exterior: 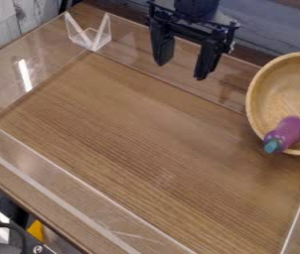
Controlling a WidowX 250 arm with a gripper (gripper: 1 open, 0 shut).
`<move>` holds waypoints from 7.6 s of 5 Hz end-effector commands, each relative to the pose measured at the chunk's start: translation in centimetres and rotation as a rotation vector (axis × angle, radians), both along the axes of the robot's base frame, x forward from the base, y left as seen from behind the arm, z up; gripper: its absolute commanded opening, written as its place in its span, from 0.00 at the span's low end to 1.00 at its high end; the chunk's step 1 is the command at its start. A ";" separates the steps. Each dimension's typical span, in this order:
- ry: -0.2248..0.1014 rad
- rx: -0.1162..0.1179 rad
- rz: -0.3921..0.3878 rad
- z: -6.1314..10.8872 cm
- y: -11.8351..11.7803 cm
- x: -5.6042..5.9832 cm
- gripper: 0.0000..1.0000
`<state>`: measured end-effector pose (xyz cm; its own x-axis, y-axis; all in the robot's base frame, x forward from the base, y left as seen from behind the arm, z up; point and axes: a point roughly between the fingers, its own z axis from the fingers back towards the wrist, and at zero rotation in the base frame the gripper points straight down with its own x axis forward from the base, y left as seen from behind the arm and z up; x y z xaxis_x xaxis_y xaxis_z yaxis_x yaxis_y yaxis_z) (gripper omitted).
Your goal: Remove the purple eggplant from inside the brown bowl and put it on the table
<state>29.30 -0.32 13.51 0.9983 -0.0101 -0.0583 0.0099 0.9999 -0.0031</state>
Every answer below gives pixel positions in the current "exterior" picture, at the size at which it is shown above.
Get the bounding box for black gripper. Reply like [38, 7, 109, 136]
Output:
[147, 0, 240, 80]

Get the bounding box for purple toy eggplant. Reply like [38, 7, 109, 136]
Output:
[263, 116, 300, 154]

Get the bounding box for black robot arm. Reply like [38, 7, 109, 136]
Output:
[147, 0, 240, 80]

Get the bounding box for brown wooden bowl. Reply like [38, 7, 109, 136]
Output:
[245, 52, 300, 156]

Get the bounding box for clear acrylic tray walls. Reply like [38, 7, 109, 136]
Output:
[0, 4, 300, 254]

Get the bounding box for yellow object under table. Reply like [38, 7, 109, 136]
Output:
[28, 220, 46, 241]

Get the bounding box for clear acrylic corner bracket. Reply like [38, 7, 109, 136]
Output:
[64, 13, 111, 52]

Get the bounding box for black cable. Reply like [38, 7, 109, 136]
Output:
[0, 221, 28, 254]

